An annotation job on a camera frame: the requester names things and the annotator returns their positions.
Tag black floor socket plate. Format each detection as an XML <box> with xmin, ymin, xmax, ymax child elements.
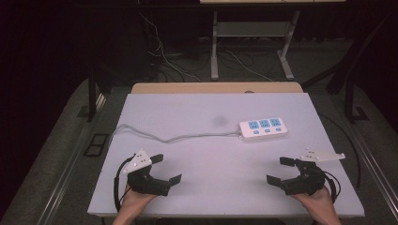
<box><xmin>83</xmin><ymin>133</ymin><xmax>110</xmax><ymax>158</ymax></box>

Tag metal floor rail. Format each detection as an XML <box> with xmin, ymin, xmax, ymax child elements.
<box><xmin>37</xmin><ymin>93</ymin><xmax>108</xmax><ymax>225</ymax></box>
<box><xmin>348</xmin><ymin>123</ymin><xmax>398</xmax><ymax>221</ymax></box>

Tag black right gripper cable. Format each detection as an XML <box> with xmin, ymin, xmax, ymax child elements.
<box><xmin>323</xmin><ymin>170</ymin><xmax>342</xmax><ymax>204</ymax></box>

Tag white floor cable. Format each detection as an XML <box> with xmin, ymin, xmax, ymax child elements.
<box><xmin>224</xmin><ymin>50</ymin><xmax>274</xmax><ymax>83</ymax></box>
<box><xmin>138</xmin><ymin>11</ymin><xmax>203</xmax><ymax>83</ymax></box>

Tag metal frame table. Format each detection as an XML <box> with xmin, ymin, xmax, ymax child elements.
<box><xmin>199</xmin><ymin>0</ymin><xmax>347</xmax><ymax>82</ymax></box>

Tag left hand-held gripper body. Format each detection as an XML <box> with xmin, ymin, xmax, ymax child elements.
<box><xmin>122</xmin><ymin>148</ymin><xmax>172</xmax><ymax>198</ymax></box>

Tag black floor cable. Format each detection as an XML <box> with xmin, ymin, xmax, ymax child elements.
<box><xmin>318</xmin><ymin>112</ymin><xmax>361</xmax><ymax>191</ymax></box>

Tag white power strip blue sockets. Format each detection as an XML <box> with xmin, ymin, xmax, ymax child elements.
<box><xmin>238</xmin><ymin>116</ymin><xmax>289</xmax><ymax>142</ymax></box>

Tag wooden table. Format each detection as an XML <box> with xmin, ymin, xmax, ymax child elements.
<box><xmin>130</xmin><ymin>82</ymin><xmax>304</xmax><ymax>95</ymax></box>

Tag person's left hand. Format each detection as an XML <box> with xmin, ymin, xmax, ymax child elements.
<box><xmin>119</xmin><ymin>184</ymin><xmax>158</xmax><ymax>218</ymax></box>

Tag grey power strip cable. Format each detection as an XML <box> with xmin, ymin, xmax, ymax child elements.
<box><xmin>107</xmin><ymin>123</ymin><xmax>244</xmax><ymax>148</ymax></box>

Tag black metal stand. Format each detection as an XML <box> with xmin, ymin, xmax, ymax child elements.
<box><xmin>300</xmin><ymin>13</ymin><xmax>389</xmax><ymax>124</ymax></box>
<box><xmin>77</xmin><ymin>67</ymin><xmax>109</xmax><ymax>123</ymax></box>

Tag person's right hand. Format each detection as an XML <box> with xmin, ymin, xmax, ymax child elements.
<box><xmin>291</xmin><ymin>186</ymin><xmax>338</xmax><ymax>218</ymax></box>

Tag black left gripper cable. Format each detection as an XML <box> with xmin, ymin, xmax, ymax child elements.
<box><xmin>113</xmin><ymin>155</ymin><xmax>136</xmax><ymax>214</ymax></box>

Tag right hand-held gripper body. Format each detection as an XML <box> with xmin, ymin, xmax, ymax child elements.
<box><xmin>280</xmin><ymin>148</ymin><xmax>346</xmax><ymax>197</ymax></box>

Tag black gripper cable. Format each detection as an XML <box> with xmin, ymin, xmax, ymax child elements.
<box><xmin>113</xmin><ymin>155</ymin><xmax>136</xmax><ymax>214</ymax></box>
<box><xmin>323</xmin><ymin>170</ymin><xmax>342</xmax><ymax>204</ymax></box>

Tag pale grey table cover board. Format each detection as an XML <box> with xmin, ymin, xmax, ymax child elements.
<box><xmin>87</xmin><ymin>92</ymin><xmax>366</xmax><ymax>218</ymax></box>

